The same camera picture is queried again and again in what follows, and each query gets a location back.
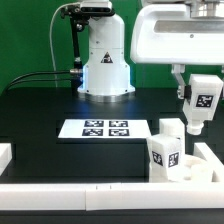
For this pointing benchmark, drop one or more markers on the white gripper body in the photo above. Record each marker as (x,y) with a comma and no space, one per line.
(188,32)

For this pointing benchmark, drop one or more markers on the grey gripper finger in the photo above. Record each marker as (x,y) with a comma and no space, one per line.
(184,90)
(222,91)

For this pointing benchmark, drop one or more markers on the white round stool seat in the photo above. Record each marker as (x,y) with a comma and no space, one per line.
(185,168)

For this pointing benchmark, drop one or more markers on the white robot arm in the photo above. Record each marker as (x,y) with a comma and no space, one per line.
(105,42)

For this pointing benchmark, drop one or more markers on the white right fence bar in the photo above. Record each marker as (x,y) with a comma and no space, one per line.
(203,151)

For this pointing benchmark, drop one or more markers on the white fence bar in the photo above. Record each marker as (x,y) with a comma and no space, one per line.
(203,151)
(5,156)
(112,196)

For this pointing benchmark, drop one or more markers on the white marker sheet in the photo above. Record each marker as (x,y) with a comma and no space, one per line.
(108,128)

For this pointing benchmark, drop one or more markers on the white front fence bar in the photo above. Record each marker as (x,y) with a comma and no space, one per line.
(112,196)

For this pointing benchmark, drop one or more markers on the white left fence bar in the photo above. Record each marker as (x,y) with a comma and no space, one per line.
(5,156)

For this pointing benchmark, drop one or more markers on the grey depth camera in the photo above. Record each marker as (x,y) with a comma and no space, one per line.
(97,8)

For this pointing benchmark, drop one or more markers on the black camera stand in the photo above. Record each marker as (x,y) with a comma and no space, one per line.
(78,22)

